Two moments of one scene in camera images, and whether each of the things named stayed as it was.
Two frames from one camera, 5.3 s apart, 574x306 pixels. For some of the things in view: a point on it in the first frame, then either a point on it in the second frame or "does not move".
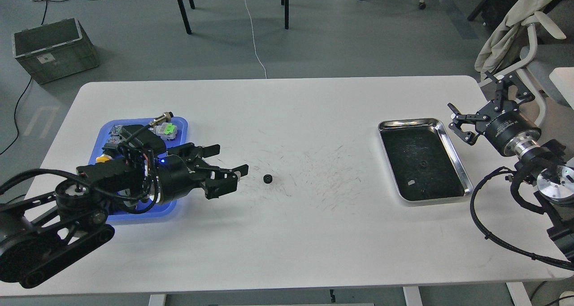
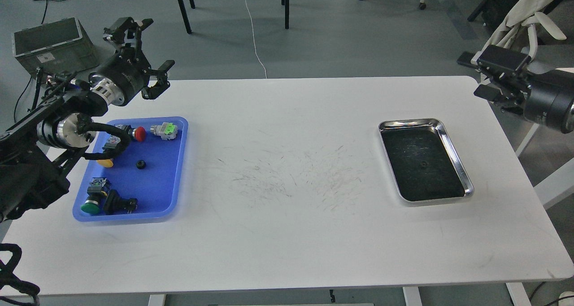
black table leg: [182, 5] does not move
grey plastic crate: [54, 50] does not move
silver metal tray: [422, 162] does not move
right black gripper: [507, 128] → [550, 98]
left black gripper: [178, 175] → [122, 79]
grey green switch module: [166, 131] does not move
